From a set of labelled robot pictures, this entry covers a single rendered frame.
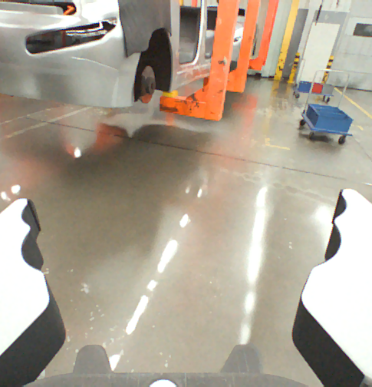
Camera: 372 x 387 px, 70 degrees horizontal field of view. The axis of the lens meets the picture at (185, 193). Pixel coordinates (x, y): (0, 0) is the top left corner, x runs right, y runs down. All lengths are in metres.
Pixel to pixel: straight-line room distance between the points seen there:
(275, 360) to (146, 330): 0.64
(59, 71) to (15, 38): 0.30
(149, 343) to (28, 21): 1.99
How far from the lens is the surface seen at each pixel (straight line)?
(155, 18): 2.45
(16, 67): 2.25
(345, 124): 4.82
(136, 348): 1.48
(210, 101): 2.93
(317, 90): 8.52
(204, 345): 1.50
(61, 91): 2.17
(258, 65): 8.99
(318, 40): 10.74
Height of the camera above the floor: 1.29
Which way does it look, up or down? 31 degrees down
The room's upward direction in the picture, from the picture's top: 6 degrees clockwise
